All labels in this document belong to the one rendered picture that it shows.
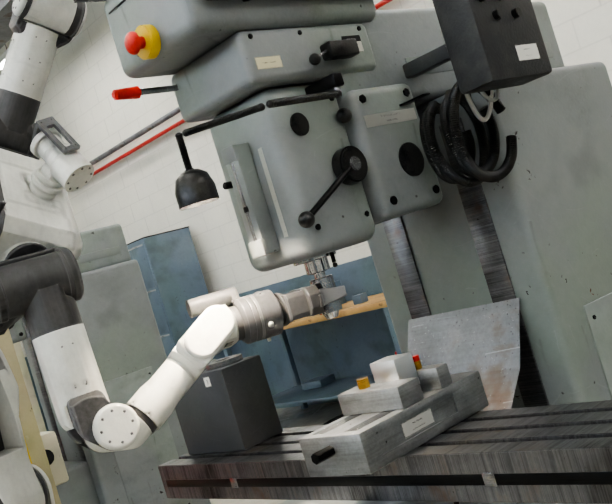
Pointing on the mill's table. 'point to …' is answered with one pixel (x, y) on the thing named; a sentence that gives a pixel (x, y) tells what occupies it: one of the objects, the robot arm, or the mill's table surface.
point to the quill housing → (297, 175)
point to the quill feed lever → (343, 160)
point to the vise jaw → (381, 397)
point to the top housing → (216, 25)
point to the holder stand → (228, 407)
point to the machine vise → (396, 425)
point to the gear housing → (263, 66)
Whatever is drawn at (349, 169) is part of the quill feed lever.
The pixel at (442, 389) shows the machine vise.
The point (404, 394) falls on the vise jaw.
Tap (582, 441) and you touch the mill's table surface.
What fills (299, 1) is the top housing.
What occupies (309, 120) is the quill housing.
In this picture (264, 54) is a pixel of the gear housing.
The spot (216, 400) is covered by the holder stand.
